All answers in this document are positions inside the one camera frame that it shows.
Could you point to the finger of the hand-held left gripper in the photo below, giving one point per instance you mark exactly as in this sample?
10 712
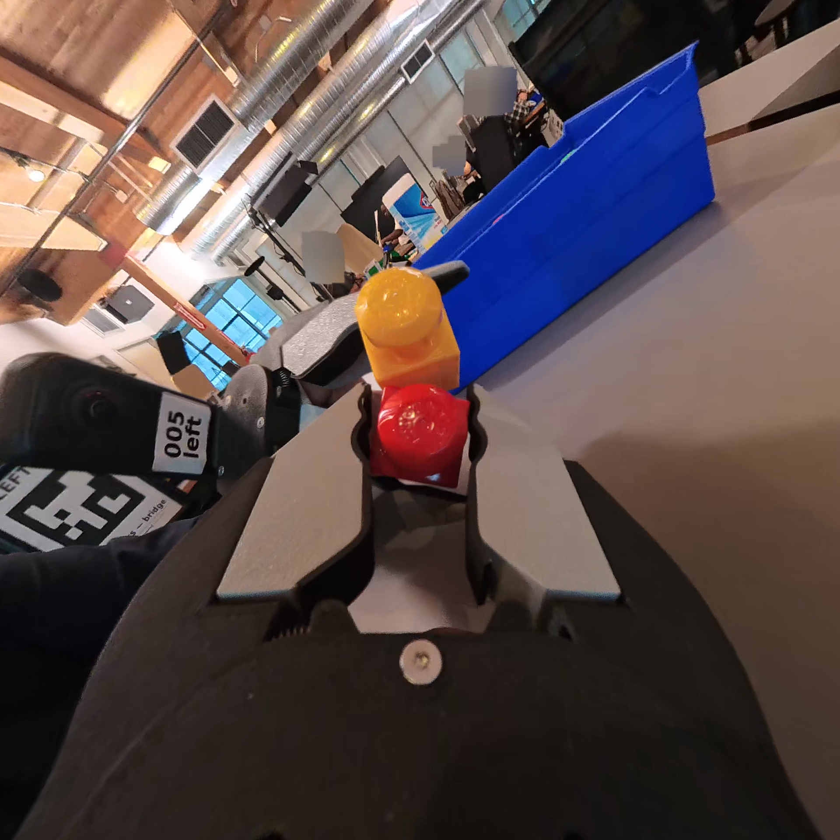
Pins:
321 341

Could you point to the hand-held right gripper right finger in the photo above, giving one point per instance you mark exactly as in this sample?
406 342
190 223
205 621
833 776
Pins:
538 525

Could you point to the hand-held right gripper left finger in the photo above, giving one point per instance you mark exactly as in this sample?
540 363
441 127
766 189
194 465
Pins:
302 525

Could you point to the yellow single-stud block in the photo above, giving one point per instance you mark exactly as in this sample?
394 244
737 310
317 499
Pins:
413 341

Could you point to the red single-stud block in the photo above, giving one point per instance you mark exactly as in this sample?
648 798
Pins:
420 433

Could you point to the blue plastic bin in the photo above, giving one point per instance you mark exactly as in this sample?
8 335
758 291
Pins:
577 229

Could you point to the person's left forearm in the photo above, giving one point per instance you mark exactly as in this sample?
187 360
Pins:
79 623

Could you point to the large window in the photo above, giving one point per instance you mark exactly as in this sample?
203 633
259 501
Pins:
223 315

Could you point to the blue white wipes canister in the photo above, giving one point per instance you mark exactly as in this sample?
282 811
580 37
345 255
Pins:
413 216

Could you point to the white air vent grille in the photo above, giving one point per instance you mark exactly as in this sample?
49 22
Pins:
207 131

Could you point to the large black screen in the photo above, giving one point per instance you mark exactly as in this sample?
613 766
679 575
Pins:
590 46

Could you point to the silver ventilation duct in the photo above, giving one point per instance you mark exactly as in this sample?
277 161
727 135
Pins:
262 98
341 118

